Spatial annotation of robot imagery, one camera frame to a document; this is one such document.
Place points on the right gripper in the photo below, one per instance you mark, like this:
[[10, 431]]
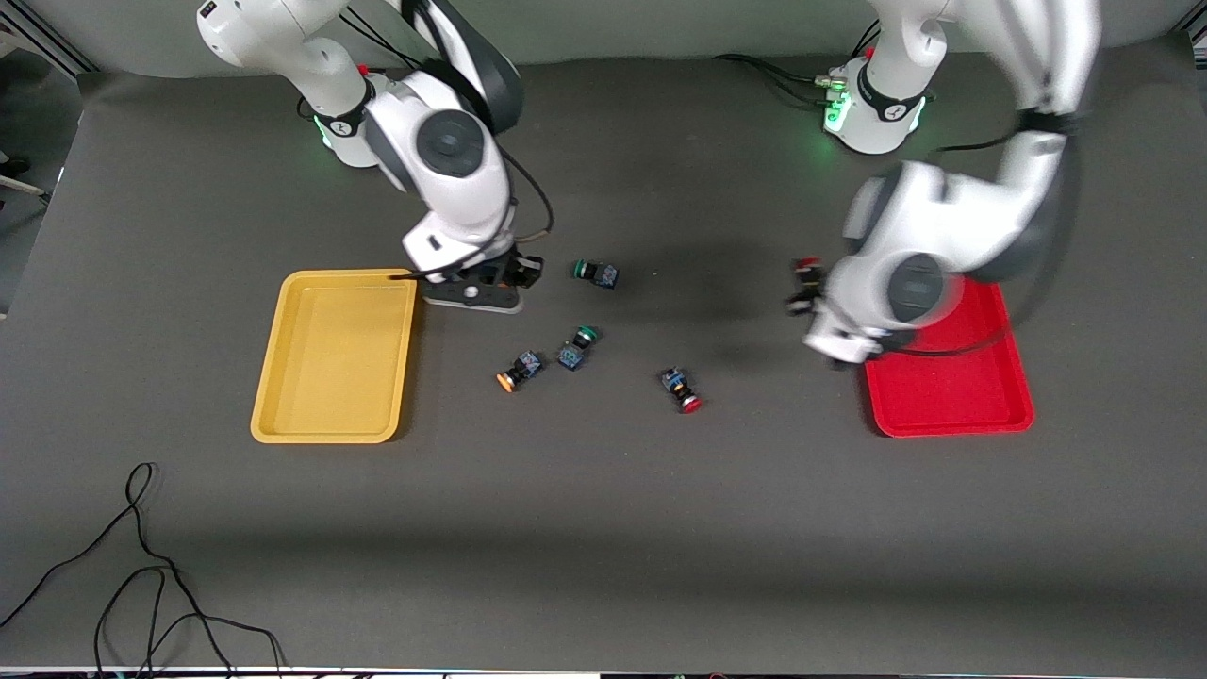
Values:
[[510, 271]]

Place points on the aluminium frame rail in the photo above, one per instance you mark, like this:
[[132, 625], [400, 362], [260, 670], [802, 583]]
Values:
[[47, 42]]

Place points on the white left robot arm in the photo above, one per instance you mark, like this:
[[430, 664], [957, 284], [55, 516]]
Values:
[[971, 217]]

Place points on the dark grey table mat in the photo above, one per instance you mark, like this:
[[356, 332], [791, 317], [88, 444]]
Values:
[[660, 519]]

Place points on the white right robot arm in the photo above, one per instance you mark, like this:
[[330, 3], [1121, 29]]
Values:
[[453, 179]]

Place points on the green push button switch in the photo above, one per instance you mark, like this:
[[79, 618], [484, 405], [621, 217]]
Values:
[[597, 273], [573, 351]]

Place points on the red push button switch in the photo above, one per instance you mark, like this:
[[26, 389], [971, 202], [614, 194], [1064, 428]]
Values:
[[680, 389], [806, 263]]

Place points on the red plastic tray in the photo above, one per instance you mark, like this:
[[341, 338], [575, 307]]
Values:
[[952, 387]]

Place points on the yellow plastic tray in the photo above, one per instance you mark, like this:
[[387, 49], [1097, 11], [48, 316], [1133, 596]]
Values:
[[335, 358]]

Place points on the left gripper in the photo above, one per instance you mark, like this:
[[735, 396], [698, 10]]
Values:
[[804, 288]]

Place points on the yellow push button switch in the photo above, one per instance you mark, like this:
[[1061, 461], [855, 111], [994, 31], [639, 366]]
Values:
[[520, 370]]

